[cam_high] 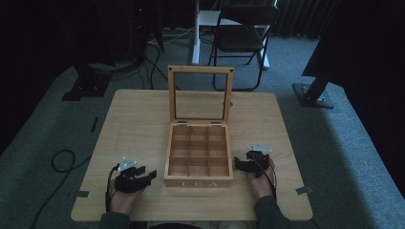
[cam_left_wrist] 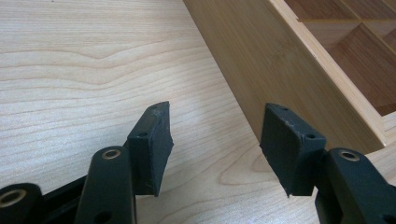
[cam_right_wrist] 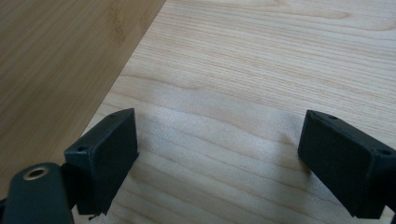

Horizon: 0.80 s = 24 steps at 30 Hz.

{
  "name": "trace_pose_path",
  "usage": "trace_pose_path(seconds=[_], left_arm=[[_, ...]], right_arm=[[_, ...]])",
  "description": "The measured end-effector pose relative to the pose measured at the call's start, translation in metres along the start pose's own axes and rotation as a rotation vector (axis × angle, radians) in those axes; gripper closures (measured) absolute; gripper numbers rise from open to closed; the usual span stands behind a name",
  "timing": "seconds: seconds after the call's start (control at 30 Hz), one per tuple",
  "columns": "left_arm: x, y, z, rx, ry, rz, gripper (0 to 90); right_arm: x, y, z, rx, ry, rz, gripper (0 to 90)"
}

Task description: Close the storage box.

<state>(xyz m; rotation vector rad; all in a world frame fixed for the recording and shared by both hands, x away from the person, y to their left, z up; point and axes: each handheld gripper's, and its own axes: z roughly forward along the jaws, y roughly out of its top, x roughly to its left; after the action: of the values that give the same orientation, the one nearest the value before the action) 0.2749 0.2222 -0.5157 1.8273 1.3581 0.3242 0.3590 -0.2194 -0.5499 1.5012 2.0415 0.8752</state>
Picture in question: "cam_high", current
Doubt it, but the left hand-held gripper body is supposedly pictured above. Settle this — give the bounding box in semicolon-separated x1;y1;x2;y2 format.
114;156;151;195

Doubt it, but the black stand base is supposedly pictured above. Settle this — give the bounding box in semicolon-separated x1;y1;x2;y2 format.
61;62;113;103

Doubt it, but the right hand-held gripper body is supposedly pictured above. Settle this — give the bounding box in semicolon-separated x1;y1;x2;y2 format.
245;142;274;177

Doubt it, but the black stand with metal base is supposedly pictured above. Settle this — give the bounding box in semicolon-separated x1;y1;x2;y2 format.
291;71;335;110

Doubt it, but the person's left hand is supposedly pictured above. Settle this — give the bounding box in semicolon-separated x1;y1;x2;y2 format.
108;181;145;216

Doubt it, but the black folding chair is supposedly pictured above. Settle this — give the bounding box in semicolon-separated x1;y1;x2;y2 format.
208;4;281;93

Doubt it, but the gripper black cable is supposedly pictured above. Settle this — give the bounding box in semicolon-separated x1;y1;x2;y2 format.
254;157;278;200
104;164;120;213

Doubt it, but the person's right hand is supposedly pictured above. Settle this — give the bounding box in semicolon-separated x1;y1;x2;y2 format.
246;156;277;199

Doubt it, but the bundle of floor cables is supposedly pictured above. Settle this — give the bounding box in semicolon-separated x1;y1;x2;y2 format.
139;28;195;91

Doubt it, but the black floor cable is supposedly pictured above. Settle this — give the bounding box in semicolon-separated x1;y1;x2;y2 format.
30;149;94;229

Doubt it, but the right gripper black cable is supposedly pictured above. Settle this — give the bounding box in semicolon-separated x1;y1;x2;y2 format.
254;157;278;200

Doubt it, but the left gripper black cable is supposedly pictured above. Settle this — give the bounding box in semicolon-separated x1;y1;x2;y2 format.
104;164;120;213

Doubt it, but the wooden tea box with lid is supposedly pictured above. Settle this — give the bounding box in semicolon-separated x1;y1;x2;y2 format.
163;65;235;189

